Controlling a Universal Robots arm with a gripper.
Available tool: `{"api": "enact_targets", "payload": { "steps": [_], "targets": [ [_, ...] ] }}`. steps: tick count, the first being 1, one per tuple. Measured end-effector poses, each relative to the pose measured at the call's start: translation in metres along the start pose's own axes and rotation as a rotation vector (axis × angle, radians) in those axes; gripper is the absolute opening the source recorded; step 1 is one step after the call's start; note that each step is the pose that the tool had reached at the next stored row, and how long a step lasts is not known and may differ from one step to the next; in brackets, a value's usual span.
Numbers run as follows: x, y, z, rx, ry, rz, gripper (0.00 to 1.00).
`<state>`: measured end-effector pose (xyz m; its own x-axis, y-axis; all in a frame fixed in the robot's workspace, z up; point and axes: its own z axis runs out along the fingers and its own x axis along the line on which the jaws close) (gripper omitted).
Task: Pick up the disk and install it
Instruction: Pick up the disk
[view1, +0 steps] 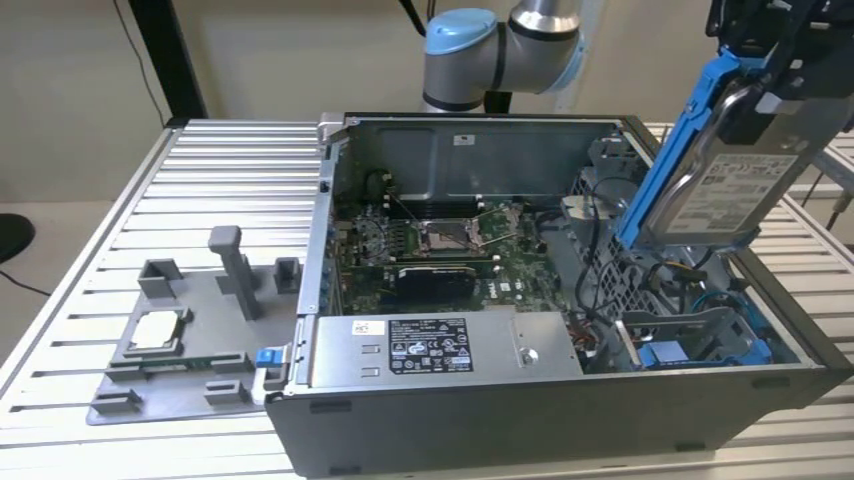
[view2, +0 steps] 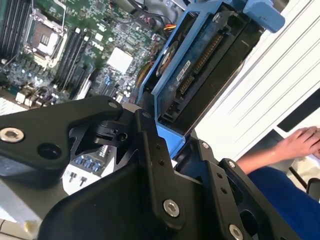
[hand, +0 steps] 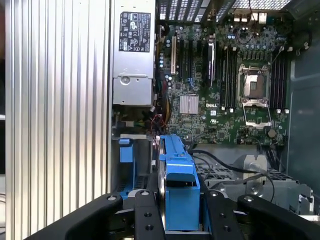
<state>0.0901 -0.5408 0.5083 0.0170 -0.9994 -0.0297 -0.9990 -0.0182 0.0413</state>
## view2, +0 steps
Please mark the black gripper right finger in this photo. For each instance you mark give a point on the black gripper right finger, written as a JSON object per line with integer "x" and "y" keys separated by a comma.
{"x": 222, "y": 182}

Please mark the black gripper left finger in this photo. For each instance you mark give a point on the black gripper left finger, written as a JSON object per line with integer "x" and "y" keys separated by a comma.
{"x": 37, "y": 140}

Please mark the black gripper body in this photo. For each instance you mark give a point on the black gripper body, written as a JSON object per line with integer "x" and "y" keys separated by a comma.
{"x": 112, "y": 212}

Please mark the hard disk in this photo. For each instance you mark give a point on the hard disk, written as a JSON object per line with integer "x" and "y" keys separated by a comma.
{"x": 220, "y": 75}

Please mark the person's hand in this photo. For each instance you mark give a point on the person's hand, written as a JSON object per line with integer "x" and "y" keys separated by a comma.
{"x": 302, "y": 142}

